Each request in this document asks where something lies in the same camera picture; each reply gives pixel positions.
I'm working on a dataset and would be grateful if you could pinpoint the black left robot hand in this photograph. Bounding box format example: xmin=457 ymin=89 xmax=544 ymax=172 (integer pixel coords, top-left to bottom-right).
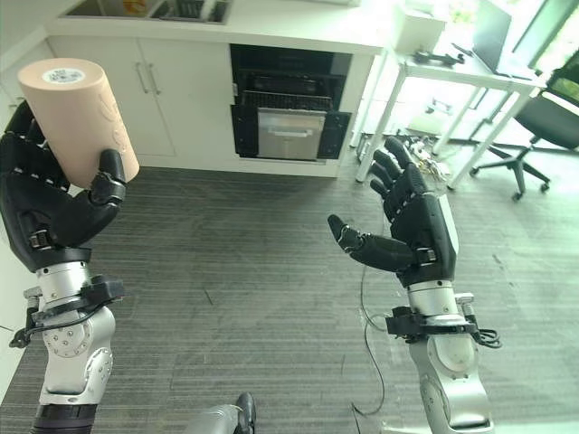
xmin=0 ymin=97 xmax=128 ymax=273

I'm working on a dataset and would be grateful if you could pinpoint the thin black floor cable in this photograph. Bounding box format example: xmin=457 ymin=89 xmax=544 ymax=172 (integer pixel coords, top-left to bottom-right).
xmin=351 ymin=265 xmax=391 ymax=415

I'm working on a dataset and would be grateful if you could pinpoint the cable clutter under table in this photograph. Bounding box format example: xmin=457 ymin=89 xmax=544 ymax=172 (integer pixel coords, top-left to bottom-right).
xmin=396 ymin=129 xmax=454 ymax=183

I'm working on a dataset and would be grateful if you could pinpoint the dark robot foot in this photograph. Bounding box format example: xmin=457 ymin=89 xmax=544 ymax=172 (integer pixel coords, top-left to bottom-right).
xmin=234 ymin=392 xmax=258 ymax=434

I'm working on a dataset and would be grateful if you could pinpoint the black tool on table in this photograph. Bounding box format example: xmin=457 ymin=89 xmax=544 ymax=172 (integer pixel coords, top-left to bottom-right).
xmin=413 ymin=48 xmax=468 ymax=68

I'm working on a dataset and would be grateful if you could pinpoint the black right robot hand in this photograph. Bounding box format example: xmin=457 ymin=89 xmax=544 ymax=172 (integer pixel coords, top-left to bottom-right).
xmin=327 ymin=135 xmax=462 ymax=288

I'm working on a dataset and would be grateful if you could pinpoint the black office chair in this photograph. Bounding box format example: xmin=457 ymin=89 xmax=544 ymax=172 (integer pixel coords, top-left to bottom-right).
xmin=469 ymin=62 xmax=579 ymax=203

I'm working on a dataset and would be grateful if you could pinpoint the white metal-frame table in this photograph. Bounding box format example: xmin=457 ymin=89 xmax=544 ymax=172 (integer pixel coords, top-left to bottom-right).
xmin=355 ymin=43 xmax=549 ymax=191

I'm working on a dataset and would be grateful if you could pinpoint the steel dishwasher door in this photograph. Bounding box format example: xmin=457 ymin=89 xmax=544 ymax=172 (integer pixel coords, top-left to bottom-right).
xmin=231 ymin=104 xmax=353 ymax=161

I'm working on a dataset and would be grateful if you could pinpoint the wire dishwasher rack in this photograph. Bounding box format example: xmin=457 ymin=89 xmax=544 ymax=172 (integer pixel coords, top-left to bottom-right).
xmin=238 ymin=89 xmax=339 ymax=112

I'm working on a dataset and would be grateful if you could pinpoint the built-in black dishwasher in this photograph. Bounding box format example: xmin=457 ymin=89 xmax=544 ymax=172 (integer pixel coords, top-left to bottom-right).
xmin=229 ymin=42 xmax=354 ymax=161

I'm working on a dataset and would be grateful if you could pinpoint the pink cylindrical cup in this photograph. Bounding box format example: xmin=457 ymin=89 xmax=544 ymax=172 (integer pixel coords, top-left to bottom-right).
xmin=17 ymin=58 xmax=140 ymax=189

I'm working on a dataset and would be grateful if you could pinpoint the dark laptop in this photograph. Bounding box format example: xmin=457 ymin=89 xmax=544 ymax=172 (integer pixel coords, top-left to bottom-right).
xmin=471 ymin=0 xmax=536 ymax=81

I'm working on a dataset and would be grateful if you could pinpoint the silver robot leg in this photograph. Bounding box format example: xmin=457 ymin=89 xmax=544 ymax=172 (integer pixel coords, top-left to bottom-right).
xmin=182 ymin=403 xmax=242 ymax=434

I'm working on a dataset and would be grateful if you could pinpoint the white kitchen cabinet counter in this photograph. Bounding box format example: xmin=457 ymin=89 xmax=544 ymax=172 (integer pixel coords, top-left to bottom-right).
xmin=43 ymin=0 xmax=386 ymax=180

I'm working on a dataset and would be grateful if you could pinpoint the white box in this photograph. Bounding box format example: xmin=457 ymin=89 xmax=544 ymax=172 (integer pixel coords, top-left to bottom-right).
xmin=392 ymin=7 xmax=448 ymax=56

